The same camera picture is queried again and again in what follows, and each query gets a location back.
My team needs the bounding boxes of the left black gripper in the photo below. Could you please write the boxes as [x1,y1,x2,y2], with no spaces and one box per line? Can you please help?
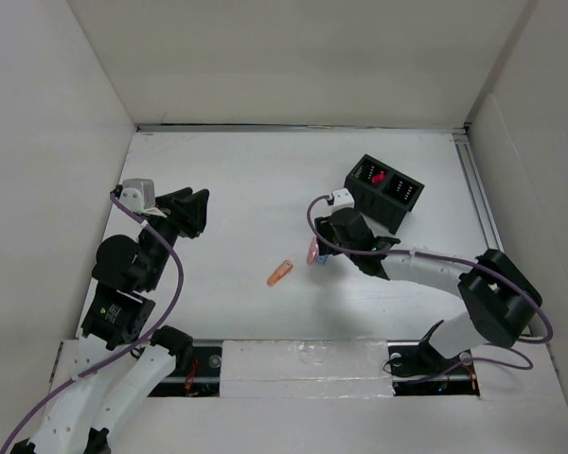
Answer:
[141,186,209,288]

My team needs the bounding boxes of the pink translucent marker cap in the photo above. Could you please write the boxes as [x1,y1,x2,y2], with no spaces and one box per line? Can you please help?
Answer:
[306,237,319,265]

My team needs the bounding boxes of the blue translucent marker cap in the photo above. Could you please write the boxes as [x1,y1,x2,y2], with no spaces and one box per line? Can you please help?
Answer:
[314,254,328,265]

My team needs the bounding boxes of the orange translucent marker cap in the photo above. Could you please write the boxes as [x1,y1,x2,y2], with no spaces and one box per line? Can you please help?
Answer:
[266,260,293,287]

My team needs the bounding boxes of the pink cap black highlighter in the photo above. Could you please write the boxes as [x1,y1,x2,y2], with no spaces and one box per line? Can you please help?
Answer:
[371,172,385,184]

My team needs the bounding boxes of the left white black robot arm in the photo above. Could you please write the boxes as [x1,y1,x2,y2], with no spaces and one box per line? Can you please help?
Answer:
[1,179,209,453]

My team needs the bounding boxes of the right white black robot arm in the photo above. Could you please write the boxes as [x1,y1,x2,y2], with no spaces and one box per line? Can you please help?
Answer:
[307,207,543,383]

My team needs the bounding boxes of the black two-slot organizer box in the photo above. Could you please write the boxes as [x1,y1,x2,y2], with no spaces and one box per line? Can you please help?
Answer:
[344,154,425,234]

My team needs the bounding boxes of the white foam block front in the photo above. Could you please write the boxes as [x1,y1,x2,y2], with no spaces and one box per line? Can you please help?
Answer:
[220,339,393,399]

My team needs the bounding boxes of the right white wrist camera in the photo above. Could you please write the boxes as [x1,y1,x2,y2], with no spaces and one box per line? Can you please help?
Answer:
[327,188,355,212]

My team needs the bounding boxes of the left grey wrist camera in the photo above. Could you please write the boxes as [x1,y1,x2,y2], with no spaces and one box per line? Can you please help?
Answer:
[119,178,155,214]

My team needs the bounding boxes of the aluminium rail right side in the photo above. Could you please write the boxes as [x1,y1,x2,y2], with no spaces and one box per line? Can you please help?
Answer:
[453,131,531,337]

